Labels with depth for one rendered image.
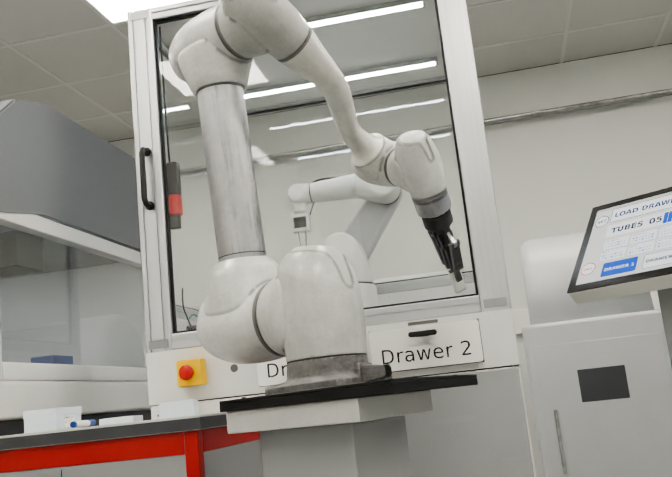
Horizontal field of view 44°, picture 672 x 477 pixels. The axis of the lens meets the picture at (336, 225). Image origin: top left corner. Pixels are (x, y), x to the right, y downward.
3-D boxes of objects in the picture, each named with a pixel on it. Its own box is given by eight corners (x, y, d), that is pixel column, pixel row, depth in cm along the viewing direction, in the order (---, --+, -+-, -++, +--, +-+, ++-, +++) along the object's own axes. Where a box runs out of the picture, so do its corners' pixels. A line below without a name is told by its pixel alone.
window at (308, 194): (478, 295, 220) (431, -33, 240) (174, 333, 235) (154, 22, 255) (478, 295, 221) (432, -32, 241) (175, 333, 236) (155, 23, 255)
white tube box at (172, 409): (195, 415, 199) (194, 399, 199) (159, 419, 198) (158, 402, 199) (199, 414, 211) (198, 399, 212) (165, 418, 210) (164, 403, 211)
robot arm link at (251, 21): (317, 10, 177) (273, 34, 185) (259, -51, 166) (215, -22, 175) (303, 54, 169) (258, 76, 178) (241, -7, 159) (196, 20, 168)
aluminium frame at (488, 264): (511, 308, 216) (457, -55, 238) (145, 353, 234) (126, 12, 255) (509, 330, 308) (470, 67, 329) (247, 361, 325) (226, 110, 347)
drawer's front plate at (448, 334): (483, 361, 213) (477, 318, 216) (373, 373, 218) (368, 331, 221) (484, 361, 215) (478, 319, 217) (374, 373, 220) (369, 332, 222)
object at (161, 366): (520, 364, 213) (511, 308, 216) (148, 405, 231) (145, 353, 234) (515, 369, 305) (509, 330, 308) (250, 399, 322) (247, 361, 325)
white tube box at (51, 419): (57, 430, 195) (56, 407, 197) (23, 433, 197) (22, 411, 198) (82, 427, 208) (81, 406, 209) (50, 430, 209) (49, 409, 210)
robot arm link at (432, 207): (435, 179, 210) (441, 200, 213) (404, 195, 208) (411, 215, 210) (453, 187, 202) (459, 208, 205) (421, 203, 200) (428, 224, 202)
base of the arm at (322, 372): (363, 383, 141) (359, 350, 142) (261, 396, 153) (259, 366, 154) (414, 380, 156) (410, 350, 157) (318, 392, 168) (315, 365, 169)
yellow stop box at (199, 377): (201, 384, 224) (199, 357, 225) (176, 387, 225) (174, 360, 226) (207, 384, 229) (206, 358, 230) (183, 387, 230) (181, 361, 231)
